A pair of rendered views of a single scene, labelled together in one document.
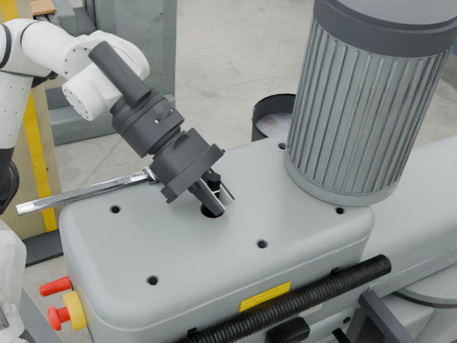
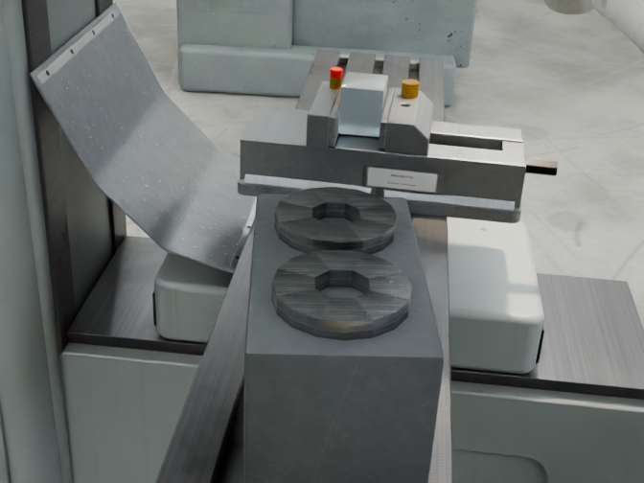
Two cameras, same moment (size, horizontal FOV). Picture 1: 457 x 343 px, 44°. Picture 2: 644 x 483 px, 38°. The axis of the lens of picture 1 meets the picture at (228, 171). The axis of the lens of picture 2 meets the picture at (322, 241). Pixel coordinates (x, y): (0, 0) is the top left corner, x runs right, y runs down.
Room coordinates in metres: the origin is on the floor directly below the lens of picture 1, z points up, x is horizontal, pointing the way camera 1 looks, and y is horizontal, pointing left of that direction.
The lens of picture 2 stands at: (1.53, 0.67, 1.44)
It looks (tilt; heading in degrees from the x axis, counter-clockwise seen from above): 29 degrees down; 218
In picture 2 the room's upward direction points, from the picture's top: 3 degrees clockwise
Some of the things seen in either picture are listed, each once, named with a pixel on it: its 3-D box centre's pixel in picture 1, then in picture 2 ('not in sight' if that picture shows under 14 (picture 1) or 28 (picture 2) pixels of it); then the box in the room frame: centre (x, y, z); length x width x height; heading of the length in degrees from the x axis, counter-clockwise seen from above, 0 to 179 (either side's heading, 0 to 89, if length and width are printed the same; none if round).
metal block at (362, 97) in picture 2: not in sight; (363, 103); (0.63, 0.03, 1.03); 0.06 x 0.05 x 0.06; 31
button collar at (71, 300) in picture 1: (74, 310); not in sight; (0.48, 0.21, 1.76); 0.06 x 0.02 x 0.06; 33
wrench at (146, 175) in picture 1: (96, 188); not in sight; (0.62, 0.20, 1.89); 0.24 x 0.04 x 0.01; 121
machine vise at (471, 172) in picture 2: not in sight; (384, 144); (0.61, 0.06, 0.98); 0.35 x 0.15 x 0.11; 121
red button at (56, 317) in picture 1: (59, 316); not in sight; (0.47, 0.23, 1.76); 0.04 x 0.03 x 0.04; 33
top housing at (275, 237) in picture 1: (217, 239); not in sight; (0.61, 0.01, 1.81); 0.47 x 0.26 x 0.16; 123
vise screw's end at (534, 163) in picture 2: not in sight; (540, 167); (0.51, 0.23, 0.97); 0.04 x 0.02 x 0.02; 121
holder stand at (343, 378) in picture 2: not in sight; (332, 364); (1.07, 0.34, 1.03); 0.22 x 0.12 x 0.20; 40
